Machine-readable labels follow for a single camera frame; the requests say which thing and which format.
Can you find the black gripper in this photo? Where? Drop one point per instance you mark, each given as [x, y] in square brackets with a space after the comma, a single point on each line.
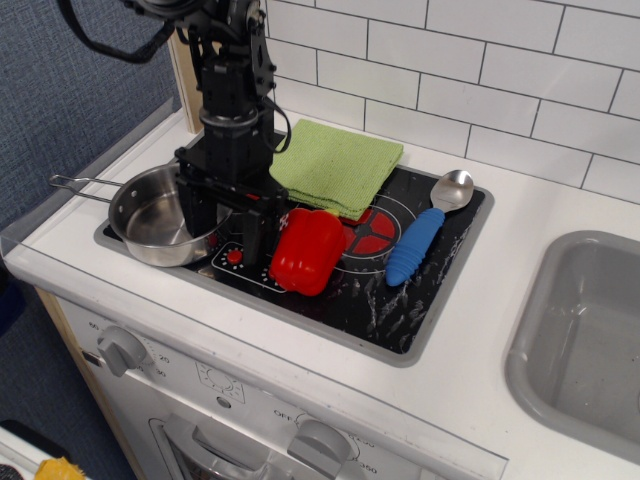
[230, 166]

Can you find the stainless steel pot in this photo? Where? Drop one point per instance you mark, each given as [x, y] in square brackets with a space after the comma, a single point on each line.
[145, 213]

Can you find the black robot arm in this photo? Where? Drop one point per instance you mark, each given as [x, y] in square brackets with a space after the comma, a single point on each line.
[234, 72]

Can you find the green square cloth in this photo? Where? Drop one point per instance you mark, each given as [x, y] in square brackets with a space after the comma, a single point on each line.
[329, 168]

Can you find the yellow cloth item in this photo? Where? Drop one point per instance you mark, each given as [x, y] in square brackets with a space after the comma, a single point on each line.
[59, 469]

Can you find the red toy bell pepper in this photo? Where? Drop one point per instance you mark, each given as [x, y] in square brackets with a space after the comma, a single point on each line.
[310, 245]

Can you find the black toy stove top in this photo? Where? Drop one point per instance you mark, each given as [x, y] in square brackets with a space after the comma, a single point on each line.
[357, 309]

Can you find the grey left oven knob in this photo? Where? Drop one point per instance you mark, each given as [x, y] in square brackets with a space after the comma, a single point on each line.
[120, 350]

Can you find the grey oven knob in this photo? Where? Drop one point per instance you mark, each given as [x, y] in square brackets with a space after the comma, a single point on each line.
[120, 350]
[320, 447]

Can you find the grey right oven knob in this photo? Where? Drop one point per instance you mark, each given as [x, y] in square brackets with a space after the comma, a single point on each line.
[320, 447]

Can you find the grey toy sink basin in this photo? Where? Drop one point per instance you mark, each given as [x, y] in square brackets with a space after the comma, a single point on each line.
[573, 365]

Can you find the blue handled metal spoon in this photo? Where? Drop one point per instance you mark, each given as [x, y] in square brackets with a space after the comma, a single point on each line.
[451, 192]

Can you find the grey oven door handle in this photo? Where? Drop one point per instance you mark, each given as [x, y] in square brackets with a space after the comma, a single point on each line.
[211, 451]

